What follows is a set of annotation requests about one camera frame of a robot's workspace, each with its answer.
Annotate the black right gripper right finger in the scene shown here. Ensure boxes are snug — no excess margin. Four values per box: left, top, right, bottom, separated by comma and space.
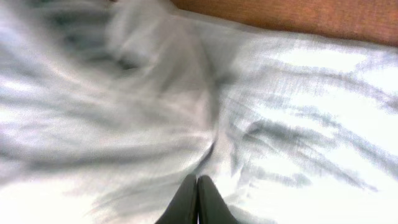
197, 175, 239, 224

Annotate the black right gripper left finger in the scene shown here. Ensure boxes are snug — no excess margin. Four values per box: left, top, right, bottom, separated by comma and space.
155, 174, 198, 224

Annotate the light teal t-shirt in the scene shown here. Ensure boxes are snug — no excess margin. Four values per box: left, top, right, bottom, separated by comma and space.
1, 1, 397, 223

